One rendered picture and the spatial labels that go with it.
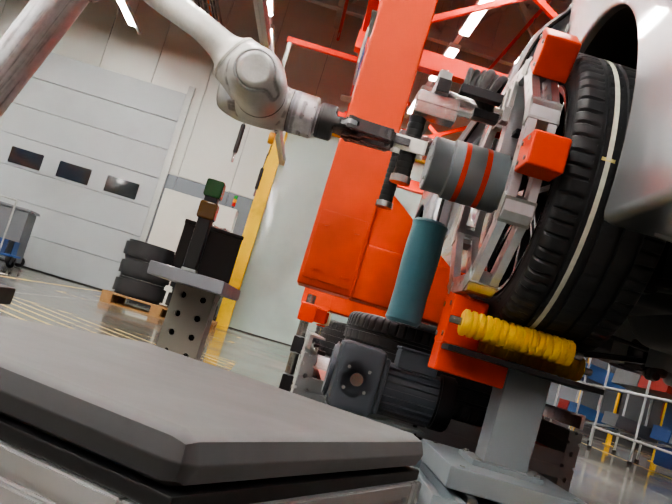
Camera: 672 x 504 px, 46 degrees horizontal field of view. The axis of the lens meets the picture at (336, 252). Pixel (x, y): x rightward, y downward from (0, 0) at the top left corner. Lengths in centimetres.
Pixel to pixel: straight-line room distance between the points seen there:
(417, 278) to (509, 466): 47
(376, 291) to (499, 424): 62
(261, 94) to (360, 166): 85
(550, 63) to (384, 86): 71
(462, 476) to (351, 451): 109
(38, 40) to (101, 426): 161
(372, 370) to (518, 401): 41
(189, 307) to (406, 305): 52
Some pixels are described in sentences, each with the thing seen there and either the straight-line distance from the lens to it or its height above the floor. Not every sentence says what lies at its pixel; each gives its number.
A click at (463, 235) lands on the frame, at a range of 209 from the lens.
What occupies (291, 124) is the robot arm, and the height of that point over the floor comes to 80.
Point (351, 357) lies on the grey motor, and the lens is 204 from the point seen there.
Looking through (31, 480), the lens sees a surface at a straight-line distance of 45.
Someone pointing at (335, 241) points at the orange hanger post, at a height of 66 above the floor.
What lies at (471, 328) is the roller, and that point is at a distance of 170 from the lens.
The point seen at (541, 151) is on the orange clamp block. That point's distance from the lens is 155.
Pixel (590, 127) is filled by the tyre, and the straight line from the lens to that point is 164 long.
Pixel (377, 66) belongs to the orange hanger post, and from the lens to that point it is 237.
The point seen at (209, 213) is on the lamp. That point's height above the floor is 58.
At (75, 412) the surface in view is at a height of 33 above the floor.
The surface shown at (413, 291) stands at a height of 56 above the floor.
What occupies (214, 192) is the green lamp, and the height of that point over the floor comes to 63.
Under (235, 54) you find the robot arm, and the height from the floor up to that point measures 84.
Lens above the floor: 40
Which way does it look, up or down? 6 degrees up
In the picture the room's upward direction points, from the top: 17 degrees clockwise
